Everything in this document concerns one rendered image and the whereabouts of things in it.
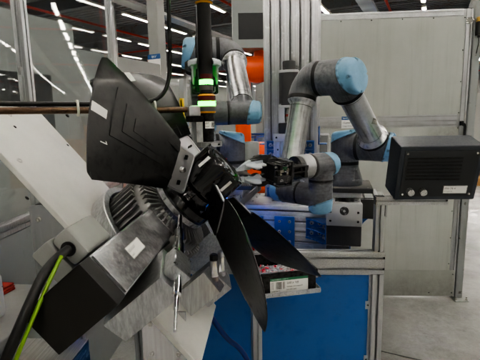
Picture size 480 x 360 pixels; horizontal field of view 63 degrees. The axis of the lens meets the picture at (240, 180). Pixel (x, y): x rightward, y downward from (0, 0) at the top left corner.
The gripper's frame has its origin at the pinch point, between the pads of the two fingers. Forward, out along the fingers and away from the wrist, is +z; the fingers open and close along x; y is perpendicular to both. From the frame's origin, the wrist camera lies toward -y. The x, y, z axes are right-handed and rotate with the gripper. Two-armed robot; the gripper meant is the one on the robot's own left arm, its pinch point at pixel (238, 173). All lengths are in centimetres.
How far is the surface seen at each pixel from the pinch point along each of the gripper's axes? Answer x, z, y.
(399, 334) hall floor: 123, -141, -29
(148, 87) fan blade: -22.7, 21.8, -9.0
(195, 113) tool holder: -17.1, 15.1, 3.5
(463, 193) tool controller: 9, -71, 26
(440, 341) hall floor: 121, -153, -11
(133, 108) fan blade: -19.9, 35.7, 20.0
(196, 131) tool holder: -13.0, 15.0, 4.0
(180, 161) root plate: -8.5, 24.6, 15.3
